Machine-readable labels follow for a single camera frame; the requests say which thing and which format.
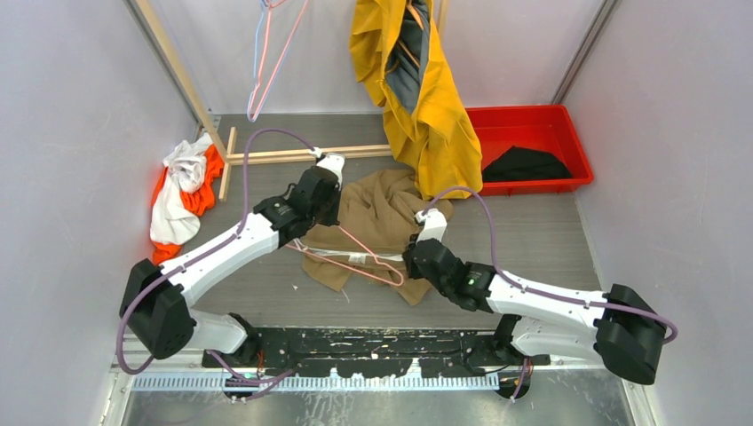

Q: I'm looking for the tan brown garment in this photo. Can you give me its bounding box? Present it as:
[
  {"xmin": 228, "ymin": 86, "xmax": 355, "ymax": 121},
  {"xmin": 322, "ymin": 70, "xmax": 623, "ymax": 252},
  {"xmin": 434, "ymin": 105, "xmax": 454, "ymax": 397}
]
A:
[{"xmin": 301, "ymin": 170, "xmax": 432, "ymax": 306}]

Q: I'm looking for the yellow pleated skirt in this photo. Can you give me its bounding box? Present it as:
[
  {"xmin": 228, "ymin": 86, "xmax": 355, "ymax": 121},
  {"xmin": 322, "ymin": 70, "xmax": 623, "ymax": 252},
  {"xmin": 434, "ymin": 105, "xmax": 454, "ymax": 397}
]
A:
[{"xmin": 349, "ymin": 1, "xmax": 483, "ymax": 199}]

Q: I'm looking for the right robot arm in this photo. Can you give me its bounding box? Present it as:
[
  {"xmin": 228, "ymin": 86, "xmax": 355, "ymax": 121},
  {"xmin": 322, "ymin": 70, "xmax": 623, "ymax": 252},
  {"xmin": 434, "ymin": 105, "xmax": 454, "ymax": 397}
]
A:
[{"xmin": 403, "ymin": 239, "xmax": 674, "ymax": 385}]

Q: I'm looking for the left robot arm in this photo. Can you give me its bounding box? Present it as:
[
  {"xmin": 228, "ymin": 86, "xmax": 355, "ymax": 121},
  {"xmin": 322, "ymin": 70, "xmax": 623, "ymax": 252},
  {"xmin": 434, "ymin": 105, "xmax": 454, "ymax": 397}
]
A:
[{"xmin": 119, "ymin": 154, "xmax": 345, "ymax": 367}]

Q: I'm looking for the wooden clothes rack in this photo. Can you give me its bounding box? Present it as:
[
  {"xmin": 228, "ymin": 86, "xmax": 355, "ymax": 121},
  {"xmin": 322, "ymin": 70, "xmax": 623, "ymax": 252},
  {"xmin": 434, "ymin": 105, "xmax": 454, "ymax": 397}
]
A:
[{"xmin": 135, "ymin": 0, "xmax": 451, "ymax": 204}]

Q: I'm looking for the orange cloth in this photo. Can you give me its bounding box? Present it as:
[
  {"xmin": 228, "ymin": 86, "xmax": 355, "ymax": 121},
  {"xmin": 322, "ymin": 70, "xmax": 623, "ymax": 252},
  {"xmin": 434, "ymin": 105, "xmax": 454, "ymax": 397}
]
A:
[{"xmin": 149, "ymin": 146, "xmax": 224, "ymax": 264}]

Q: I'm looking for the black garment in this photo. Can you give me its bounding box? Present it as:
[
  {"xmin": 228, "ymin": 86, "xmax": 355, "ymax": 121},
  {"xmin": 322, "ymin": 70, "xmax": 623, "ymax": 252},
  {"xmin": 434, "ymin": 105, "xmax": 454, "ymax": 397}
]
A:
[{"xmin": 481, "ymin": 146, "xmax": 573, "ymax": 182}]

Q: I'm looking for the white cloth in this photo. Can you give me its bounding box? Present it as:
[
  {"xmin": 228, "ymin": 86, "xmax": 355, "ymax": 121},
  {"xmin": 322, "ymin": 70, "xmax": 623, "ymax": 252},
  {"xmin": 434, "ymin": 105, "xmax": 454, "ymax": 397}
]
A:
[{"xmin": 150, "ymin": 133, "xmax": 213, "ymax": 245}]

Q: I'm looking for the red plastic bin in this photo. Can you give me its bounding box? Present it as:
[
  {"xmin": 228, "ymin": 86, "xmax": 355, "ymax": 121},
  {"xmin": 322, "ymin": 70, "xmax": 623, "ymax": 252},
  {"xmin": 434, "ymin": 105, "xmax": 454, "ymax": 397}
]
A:
[{"xmin": 467, "ymin": 105, "xmax": 594, "ymax": 196}]

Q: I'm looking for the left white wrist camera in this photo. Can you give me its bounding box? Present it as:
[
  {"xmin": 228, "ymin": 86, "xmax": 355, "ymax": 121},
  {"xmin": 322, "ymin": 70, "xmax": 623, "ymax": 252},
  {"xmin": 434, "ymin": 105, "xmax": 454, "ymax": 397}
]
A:
[{"xmin": 309, "ymin": 147, "xmax": 345, "ymax": 186}]

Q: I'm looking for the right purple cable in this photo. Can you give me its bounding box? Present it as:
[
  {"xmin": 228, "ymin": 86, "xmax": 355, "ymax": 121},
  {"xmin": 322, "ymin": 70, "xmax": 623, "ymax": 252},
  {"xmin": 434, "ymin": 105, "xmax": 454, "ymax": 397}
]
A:
[{"xmin": 420, "ymin": 185, "xmax": 679, "ymax": 402}]

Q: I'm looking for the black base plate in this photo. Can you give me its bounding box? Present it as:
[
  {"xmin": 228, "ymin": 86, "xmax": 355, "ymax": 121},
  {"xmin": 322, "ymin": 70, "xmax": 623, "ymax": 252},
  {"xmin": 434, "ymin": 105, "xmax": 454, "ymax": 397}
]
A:
[{"xmin": 226, "ymin": 327, "xmax": 523, "ymax": 378}]

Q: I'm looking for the blue wire hanger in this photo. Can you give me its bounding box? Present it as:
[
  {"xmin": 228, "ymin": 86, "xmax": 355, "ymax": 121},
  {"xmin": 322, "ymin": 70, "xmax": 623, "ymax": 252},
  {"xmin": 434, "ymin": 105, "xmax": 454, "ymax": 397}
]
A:
[{"xmin": 246, "ymin": 1, "xmax": 274, "ymax": 122}]

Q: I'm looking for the aluminium rail frame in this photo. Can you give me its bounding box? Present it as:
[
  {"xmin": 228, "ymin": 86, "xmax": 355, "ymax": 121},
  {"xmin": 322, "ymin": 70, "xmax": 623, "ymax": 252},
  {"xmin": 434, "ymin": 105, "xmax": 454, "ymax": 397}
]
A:
[{"xmin": 100, "ymin": 351, "xmax": 658, "ymax": 425}]

